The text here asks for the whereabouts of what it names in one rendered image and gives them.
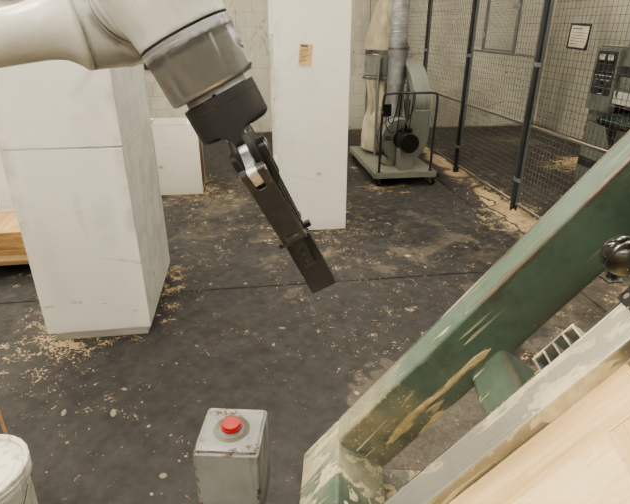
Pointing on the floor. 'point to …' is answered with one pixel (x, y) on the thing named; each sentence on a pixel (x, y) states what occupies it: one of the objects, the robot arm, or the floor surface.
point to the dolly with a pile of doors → (0, 239)
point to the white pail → (5, 469)
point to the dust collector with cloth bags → (394, 106)
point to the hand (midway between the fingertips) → (310, 261)
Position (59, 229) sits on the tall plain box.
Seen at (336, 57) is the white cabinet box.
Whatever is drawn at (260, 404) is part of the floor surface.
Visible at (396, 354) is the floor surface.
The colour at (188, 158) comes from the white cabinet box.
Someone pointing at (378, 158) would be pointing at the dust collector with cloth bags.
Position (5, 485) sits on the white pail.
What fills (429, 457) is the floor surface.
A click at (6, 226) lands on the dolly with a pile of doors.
